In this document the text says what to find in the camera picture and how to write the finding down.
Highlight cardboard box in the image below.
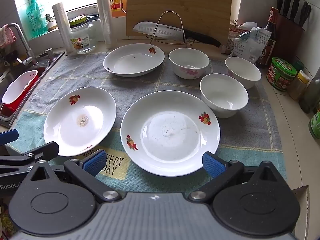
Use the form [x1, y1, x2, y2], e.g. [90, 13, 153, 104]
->
[292, 185, 311, 240]

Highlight black-handled kitchen knife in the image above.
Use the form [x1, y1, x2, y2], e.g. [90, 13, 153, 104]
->
[132, 22, 222, 48]

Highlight metal faucet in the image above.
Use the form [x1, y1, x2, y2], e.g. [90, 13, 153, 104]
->
[6, 23, 38, 67]

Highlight bamboo cutting board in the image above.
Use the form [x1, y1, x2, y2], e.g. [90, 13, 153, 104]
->
[126, 0, 233, 47]

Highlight small potted plant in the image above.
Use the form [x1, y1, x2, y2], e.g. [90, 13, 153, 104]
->
[46, 14, 58, 30]

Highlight white ceramic bowl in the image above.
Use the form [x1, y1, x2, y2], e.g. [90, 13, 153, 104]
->
[200, 73, 249, 118]
[225, 57, 262, 90]

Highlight short plastic wrap roll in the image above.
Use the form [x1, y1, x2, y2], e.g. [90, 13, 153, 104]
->
[52, 2, 73, 53]

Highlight green-lidded sauce jar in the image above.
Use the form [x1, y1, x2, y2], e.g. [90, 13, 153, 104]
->
[266, 57, 297, 92]

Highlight dark soy sauce bottle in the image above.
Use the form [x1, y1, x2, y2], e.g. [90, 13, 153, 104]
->
[256, 7, 279, 68]

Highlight metal wire rack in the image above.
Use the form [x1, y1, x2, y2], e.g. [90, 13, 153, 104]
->
[149, 11, 194, 47]

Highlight white printed plastic bag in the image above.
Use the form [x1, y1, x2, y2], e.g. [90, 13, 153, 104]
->
[229, 27, 273, 63]

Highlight tall clear plastic roll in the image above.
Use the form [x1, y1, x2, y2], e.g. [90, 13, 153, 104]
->
[94, 0, 118, 49]

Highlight glass jar with green lid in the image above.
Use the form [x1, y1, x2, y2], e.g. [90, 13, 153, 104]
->
[69, 15, 97, 54]

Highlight large white fruit-print plate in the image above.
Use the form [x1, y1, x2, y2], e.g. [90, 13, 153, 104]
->
[120, 91, 220, 177]

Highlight white plate with stained centre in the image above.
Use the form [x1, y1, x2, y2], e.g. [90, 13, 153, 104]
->
[43, 87, 117, 157]

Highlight steel sink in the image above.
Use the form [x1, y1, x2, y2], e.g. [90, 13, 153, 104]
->
[0, 51, 66, 129]

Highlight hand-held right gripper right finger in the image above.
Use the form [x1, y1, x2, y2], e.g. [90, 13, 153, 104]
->
[188, 152, 292, 202]

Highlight red and white strainer basket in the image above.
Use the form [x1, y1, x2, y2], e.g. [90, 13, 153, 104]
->
[1, 66, 49, 115]

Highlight pink cloth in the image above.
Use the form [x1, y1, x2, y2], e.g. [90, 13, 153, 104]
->
[0, 25, 17, 48]

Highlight yellow-lidded spice jar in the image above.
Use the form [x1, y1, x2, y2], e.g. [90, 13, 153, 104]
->
[287, 70, 310, 100]

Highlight green plastic bottle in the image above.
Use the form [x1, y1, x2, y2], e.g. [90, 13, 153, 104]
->
[308, 104, 320, 139]

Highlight grey and teal checked towel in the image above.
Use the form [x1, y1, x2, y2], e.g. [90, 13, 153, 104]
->
[5, 51, 287, 193]

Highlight white bowl pink flower print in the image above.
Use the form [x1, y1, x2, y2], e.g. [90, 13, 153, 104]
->
[168, 48, 210, 80]

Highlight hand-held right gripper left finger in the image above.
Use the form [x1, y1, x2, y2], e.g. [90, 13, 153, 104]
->
[24, 149, 123, 204]

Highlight green dish soap bottle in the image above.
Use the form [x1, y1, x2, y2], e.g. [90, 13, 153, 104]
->
[26, 0, 48, 40]

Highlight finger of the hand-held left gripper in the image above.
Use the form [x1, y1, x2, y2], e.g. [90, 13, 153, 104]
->
[0, 129, 19, 146]
[0, 141, 60, 179]

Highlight dark glass bottle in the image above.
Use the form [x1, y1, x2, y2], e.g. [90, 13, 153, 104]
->
[299, 76, 320, 114]

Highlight dark wooden knife block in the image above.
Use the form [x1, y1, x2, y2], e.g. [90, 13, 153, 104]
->
[274, 14, 306, 60]

